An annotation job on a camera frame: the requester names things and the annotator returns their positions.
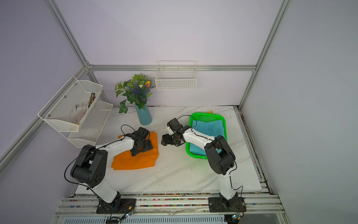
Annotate white wire wall basket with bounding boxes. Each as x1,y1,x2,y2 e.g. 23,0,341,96
155,61,197,90

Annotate dried twigs in shelf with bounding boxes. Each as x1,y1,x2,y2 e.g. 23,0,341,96
88,92,96,108

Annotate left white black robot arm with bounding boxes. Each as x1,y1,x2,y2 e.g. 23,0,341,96
70,127,153,211

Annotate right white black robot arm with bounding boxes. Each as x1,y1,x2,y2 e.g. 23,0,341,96
161,118,238,204

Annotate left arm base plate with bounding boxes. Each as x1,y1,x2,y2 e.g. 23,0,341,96
96,197,137,214

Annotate green plastic basket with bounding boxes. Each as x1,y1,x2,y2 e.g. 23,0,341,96
186,113,227,159

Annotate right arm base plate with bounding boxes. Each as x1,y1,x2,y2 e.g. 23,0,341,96
208,193,247,212

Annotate aluminium front rail frame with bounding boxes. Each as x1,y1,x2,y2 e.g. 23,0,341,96
51,193,290,224

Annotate white two-tier mesh shelf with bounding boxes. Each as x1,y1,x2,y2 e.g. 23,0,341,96
38,76,113,148

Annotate clear glove in shelf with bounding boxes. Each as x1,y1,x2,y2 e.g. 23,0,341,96
70,101,89,124

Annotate artificial green plant bouquet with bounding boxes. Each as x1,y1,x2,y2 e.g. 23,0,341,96
115,73,154,113

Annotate orange pants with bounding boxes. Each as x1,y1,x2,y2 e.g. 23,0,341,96
111,131,159,170

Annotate teal vase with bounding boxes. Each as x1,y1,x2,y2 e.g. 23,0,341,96
135,105,152,126

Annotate teal pants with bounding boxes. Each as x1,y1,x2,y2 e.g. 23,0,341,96
189,120,225,156

